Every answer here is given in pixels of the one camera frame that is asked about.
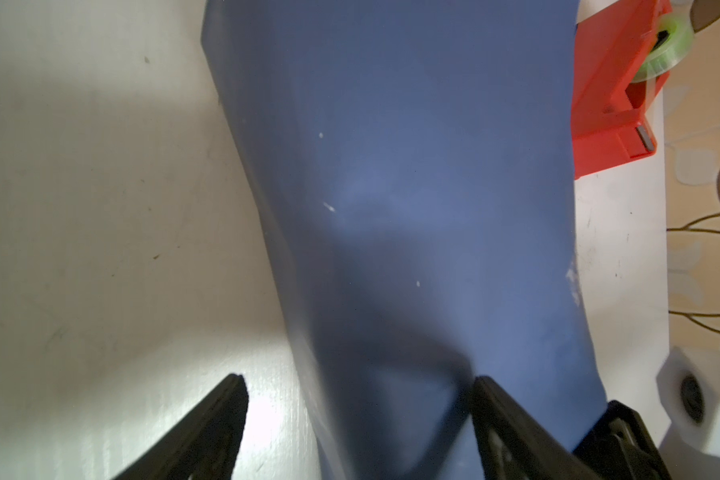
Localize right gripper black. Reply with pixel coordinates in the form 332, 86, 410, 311
573, 400, 672, 480

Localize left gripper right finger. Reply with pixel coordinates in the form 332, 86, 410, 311
471, 376, 598, 480

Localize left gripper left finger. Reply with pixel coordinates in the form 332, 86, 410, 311
117, 374, 249, 480

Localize light blue wrapping paper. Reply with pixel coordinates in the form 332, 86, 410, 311
201, 1, 607, 479

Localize red tape dispenser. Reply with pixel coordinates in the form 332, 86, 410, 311
571, 0, 694, 179

